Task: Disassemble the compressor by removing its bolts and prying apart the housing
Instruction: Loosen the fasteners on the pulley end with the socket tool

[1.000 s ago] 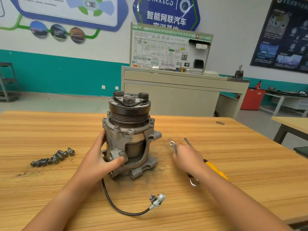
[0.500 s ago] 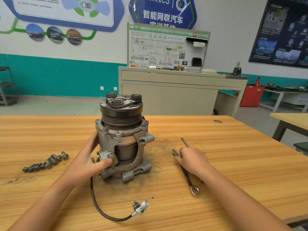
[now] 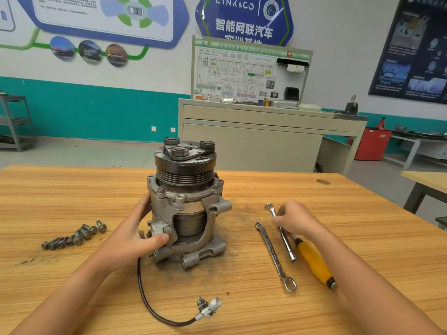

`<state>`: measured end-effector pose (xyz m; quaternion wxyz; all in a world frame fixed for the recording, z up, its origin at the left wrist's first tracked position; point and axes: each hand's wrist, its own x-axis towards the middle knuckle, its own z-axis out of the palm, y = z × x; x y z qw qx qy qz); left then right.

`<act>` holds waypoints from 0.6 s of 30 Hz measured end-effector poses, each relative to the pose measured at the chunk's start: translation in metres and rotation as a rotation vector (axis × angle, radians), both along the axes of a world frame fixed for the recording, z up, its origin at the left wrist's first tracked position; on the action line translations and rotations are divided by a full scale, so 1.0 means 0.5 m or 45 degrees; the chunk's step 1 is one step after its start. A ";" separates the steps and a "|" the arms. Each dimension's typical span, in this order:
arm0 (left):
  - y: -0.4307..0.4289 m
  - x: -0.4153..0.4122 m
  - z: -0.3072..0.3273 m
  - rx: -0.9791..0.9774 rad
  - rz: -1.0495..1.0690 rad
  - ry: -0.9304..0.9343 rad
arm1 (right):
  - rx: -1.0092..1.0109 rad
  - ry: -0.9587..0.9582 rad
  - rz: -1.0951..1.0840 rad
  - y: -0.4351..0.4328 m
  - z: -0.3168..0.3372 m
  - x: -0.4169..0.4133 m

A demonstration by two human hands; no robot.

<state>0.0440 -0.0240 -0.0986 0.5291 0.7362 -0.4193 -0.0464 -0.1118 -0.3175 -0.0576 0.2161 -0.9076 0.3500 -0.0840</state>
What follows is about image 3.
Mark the person's left hand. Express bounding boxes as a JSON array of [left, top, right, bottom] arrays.
[[98, 194, 170, 273]]

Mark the person's right hand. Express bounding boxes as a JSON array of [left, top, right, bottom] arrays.
[[269, 200, 327, 241]]

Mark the silver L-shaped socket wrench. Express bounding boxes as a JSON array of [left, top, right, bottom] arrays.
[[264, 202, 298, 263]]

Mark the silver combination wrench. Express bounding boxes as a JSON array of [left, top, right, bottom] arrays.
[[254, 221, 298, 293]]

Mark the grey metal compressor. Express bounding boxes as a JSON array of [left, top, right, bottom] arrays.
[[137, 136, 233, 327]]

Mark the person's left forearm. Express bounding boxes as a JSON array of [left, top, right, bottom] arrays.
[[10, 251, 120, 335]]

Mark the person's right forearm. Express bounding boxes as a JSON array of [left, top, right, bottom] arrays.
[[307, 223, 444, 335]]

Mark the beige workbench cabinet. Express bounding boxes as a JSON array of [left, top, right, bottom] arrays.
[[177, 99, 368, 176]]

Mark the red cabinet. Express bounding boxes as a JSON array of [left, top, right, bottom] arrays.
[[355, 127, 393, 162]]

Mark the small black device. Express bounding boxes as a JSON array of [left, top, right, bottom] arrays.
[[344, 94, 360, 115]]

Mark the wooden side table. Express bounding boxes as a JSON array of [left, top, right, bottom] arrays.
[[400, 171, 447, 215]]

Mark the white wiring display board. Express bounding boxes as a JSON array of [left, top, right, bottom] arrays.
[[190, 35, 314, 109]]

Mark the grey metal shelf cart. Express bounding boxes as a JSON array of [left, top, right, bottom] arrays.
[[0, 93, 34, 152]]

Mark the blue rounded infographic panel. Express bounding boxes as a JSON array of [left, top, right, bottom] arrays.
[[14, 0, 190, 49]]

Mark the yellow handled screwdriver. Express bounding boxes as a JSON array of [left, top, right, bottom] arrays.
[[293, 237, 338, 290]]

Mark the round photo wall decal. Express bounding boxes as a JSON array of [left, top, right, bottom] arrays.
[[49, 35, 76, 62], [77, 39, 103, 64], [105, 43, 129, 67]]

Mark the dark wall poster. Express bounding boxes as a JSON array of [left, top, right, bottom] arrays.
[[368, 0, 447, 104]]

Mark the blue hexagon wall sign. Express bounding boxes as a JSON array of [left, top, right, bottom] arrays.
[[195, 0, 295, 47]]

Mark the white infographic wall panel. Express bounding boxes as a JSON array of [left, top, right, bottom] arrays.
[[0, 0, 16, 32]]

